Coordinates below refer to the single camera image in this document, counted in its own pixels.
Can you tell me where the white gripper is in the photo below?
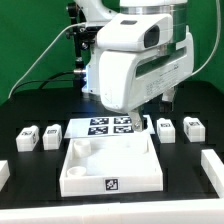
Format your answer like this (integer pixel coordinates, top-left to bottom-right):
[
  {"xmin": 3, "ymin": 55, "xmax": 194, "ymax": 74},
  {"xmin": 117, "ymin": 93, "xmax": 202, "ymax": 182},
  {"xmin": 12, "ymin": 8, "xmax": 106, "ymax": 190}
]
[{"xmin": 99, "ymin": 32, "xmax": 194, "ymax": 131}]

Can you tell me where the white square tabletop part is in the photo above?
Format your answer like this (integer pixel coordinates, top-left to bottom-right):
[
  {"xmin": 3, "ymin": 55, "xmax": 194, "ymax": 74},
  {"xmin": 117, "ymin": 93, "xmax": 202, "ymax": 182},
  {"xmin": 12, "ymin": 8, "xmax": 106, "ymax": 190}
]
[{"xmin": 59, "ymin": 134, "xmax": 163, "ymax": 197}]

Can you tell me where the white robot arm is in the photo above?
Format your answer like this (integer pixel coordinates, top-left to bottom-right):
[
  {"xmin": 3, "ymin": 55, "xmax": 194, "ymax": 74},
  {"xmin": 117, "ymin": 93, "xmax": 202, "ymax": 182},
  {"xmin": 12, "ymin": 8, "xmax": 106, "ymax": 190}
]
[{"xmin": 74, "ymin": 0, "xmax": 194, "ymax": 131}]

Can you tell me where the white sheet with tags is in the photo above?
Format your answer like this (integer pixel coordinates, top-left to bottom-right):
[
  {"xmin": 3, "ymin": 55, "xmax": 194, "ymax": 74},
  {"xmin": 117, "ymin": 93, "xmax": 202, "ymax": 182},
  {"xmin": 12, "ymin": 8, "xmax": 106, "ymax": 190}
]
[{"xmin": 63, "ymin": 114, "xmax": 156, "ymax": 139}]

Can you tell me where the white right obstacle block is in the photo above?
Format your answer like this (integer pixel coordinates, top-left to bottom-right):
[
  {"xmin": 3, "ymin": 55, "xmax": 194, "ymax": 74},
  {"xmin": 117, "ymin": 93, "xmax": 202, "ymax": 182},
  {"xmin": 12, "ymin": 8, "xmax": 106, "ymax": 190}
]
[{"xmin": 201, "ymin": 149, "xmax": 224, "ymax": 199}]

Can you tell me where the white left corner block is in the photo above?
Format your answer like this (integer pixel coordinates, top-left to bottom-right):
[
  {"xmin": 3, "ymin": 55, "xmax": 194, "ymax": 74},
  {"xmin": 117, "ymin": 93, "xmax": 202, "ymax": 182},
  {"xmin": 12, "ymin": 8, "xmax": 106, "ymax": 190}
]
[{"xmin": 0, "ymin": 160, "xmax": 10, "ymax": 191}]

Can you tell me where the black cable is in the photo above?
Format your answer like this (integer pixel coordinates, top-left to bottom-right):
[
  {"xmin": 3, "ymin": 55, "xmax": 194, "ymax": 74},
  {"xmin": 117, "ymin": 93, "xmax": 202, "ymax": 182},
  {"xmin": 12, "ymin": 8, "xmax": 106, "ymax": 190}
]
[{"xmin": 9, "ymin": 70, "xmax": 76, "ymax": 98}]

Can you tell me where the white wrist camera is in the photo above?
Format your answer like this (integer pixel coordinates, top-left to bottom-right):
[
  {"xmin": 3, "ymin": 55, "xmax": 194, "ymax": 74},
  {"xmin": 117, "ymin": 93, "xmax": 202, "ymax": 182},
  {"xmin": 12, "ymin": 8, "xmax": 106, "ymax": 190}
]
[{"xmin": 97, "ymin": 13, "xmax": 173, "ymax": 52}]

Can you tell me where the white cable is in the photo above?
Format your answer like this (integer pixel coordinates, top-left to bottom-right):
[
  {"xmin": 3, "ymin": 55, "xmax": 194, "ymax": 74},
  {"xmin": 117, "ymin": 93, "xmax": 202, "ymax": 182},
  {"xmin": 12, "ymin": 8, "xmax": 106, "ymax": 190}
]
[{"xmin": 7, "ymin": 22, "xmax": 87, "ymax": 100}]

